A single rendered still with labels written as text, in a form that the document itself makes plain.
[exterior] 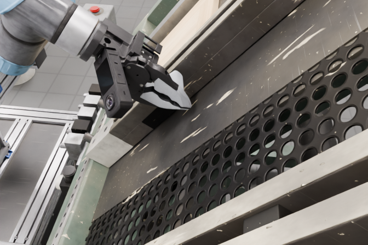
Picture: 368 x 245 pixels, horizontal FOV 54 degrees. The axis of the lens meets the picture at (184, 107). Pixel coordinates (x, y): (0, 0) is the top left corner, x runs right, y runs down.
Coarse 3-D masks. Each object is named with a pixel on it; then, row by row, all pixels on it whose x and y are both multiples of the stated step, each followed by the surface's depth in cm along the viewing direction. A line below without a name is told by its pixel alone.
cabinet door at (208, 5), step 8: (200, 0) 100; (208, 0) 94; (216, 0) 92; (192, 8) 103; (200, 8) 96; (208, 8) 90; (216, 8) 89; (192, 16) 99; (200, 16) 92; (208, 16) 86; (184, 24) 101; (192, 24) 96; (200, 24) 88; (176, 32) 104; (184, 32) 98; (192, 32) 92; (168, 40) 107; (176, 40) 100; (184, 40) 94; (168, 48) 103; (176, 48) 96; (160, 56) 106; (168, 56) 99; (160, 64) 101
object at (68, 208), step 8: (104, 120) 104; (88, 160) 94; (80, 176) 92; (80, 184) 89; (72, 192) 90; (72, 200) 86; (64, 216) 84; (64, 224) 82; (56, 232) 82; (56, 240) 79
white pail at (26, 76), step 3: (30, 69) 254; (33, 69) 259; (27, 72) 252; (30, 72) 254; (33, 72) 259; (21, 75) 249; (24, 75) 251; (27, 75) 253; (30, 75) 255; (21, 78) 250; (24, 78) 252; (27, 78) 254; (30, 78) 256; (18, 81) 250; (21, 81) 252; (24, 81) 253; (15, 84) 251; (18, 84) 252
